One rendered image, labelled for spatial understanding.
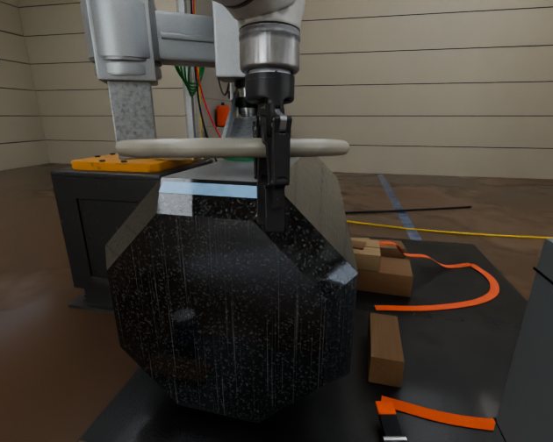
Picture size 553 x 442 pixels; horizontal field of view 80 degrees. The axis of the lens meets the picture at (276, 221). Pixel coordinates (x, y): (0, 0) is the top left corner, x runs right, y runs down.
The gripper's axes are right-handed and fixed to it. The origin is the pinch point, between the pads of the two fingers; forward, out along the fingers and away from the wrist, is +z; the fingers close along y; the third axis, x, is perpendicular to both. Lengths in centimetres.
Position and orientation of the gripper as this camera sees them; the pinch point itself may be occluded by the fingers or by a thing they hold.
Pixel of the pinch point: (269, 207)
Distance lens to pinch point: 53.9
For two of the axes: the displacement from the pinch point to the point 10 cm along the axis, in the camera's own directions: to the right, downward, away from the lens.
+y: -3.1, -2.1, 9.3
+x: -9.5, 0.7, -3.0
